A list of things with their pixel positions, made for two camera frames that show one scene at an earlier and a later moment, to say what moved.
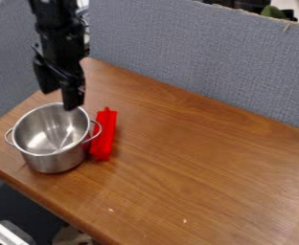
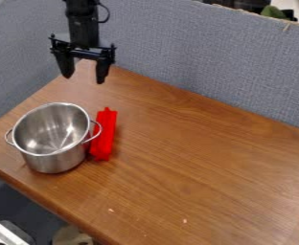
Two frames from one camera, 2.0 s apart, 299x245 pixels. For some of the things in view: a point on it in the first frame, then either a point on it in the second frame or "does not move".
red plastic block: (104, 135) does not move
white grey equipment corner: (5, 233) does not move
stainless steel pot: (51, 135) does not move
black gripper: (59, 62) to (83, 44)
